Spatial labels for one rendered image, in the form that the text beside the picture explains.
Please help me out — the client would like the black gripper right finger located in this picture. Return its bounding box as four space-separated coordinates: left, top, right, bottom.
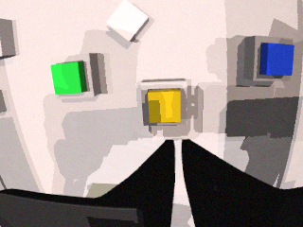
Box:
181 140 303 227

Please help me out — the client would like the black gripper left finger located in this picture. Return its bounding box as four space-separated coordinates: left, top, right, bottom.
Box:
0 140 175 227

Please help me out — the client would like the yellow button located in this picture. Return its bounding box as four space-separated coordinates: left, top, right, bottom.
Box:
140 77 187 126

